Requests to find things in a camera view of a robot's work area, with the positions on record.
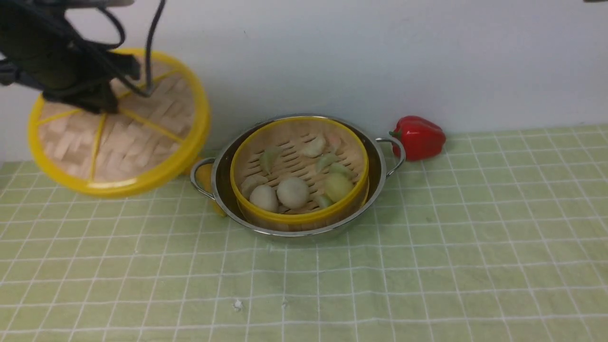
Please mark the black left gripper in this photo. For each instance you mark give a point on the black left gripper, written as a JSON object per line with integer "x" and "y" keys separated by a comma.
{"x": 41, "y": 50}

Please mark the white dumpling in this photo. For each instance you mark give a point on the white dumpling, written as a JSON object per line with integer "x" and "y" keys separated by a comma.
{"x": 315, "y": 147}

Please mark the pink dumpling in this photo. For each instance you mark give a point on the pink dumpling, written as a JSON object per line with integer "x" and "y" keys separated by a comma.
{"x": 334, "y": 142}

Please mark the yellow woven steamer lid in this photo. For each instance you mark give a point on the yellow woven steamer lid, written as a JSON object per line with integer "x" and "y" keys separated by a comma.
{"x": 149, "y": 142}

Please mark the light green dumpling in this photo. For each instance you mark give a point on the light green dumpling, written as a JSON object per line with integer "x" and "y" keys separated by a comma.
{"x": 325, "y": 160}

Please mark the green dumpling right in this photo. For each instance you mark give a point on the green dumpling right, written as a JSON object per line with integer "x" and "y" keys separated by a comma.
{"x": 342, "y": 169}

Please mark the beige dumpling left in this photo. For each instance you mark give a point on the beige dumpling left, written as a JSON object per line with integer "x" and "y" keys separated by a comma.
{"x": 250, "y": 183}

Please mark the green checkered tablecloth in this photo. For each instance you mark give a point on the green checkered tablecloth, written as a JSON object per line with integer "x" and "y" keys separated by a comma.
{"x": 501, "y": 239}

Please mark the yellow-green round bun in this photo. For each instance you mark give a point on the yellow-green round bun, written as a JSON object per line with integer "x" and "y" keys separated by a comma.
{"x": 337, "y": 186}

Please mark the stainless steel pot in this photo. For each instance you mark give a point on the stainless steel pot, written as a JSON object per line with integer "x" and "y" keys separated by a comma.
{"x": 222, "y": 191}

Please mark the yellow banana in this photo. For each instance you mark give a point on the yellow banana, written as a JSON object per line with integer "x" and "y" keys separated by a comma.
{"x": 203, "y": 177}

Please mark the pale green dumpling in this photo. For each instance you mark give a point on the pale green dumpling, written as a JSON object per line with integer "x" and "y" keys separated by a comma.
{"x": 268, "y": 158}

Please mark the yellow bamboo steamer basket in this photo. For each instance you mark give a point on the yellow bamboo steamer basket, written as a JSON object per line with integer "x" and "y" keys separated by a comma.
{"x": 291, "y": 134}

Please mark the white round bun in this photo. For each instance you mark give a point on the white round bun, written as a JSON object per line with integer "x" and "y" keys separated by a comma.
{"x": 293, "y": 192}
{"x": 264, "y": 197}

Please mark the red bell pepper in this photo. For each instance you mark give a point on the red bell pepper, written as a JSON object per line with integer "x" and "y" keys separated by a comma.
{"x": 421, "y": 138}

